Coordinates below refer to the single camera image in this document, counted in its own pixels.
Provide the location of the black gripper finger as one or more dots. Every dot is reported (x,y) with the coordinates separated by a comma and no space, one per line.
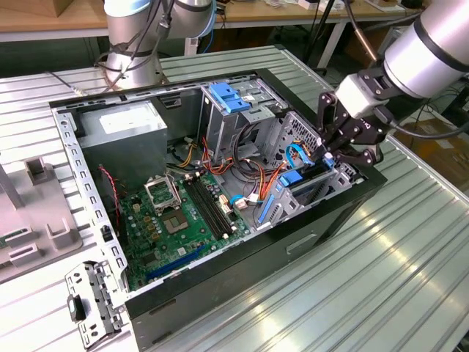
(364,157)
(328,110)

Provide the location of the hard disk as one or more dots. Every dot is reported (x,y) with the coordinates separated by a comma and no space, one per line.
(291,179)

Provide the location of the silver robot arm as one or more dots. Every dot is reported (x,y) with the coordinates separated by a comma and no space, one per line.
(428,55)

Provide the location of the grey disk bay cage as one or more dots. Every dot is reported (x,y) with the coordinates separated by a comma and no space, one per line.
(342,180)

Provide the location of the large cardboard box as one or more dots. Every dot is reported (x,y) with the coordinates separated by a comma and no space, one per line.
(436,154)

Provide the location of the blue drive latch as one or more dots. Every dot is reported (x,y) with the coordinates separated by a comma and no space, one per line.
(227,97)

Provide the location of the grey optical drive cage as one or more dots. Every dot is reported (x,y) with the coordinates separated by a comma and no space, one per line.
(220,128)

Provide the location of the black RAM slot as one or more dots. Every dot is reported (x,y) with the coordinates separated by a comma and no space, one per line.
(218,207)
(203,207)
(208,207)
(213,207)

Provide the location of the brown mounting plate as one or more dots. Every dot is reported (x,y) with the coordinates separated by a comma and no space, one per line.
(161,78)

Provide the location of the black PC case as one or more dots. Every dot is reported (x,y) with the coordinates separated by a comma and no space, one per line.
(238,271)

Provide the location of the CPU socket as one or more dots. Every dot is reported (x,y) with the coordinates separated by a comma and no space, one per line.
(176,221)

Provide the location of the green motherboard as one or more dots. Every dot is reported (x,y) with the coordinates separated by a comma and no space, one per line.
(190,243)

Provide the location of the grey power supply box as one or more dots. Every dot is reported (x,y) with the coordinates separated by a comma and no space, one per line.
(124,146)

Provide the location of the blue expansion slot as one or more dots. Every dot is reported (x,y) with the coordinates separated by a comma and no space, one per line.
(176,263)

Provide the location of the wooden desk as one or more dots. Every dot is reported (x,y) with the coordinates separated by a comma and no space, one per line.
(73,18)

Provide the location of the grey parts rack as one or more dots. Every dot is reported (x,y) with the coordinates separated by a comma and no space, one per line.
(36,205)

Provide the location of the green circuit card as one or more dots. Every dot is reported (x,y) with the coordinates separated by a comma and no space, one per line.
(4,240)

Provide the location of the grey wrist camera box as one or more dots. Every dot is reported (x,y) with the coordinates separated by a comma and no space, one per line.
(357,96)

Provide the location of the metal slot bracket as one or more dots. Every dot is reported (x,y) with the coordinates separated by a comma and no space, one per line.
(97,293)

